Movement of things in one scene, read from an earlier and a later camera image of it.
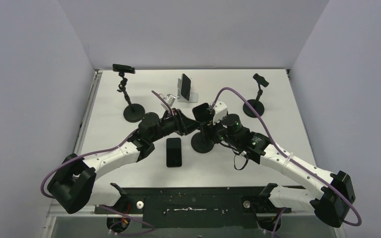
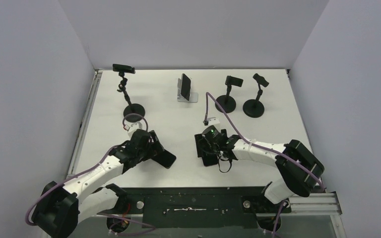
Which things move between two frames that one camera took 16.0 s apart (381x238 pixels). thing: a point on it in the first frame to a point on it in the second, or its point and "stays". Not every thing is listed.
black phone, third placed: [185, 87] stays
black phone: [201, 114] to [209, 158]
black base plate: [196, 207] stays
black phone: [173, 152] to [165, 158]
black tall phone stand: [134, 112] stays
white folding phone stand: [193, 97] stays
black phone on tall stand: [123, 68] stays
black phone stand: [258, 106] stays
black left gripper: [184, 125] to [154, 148]
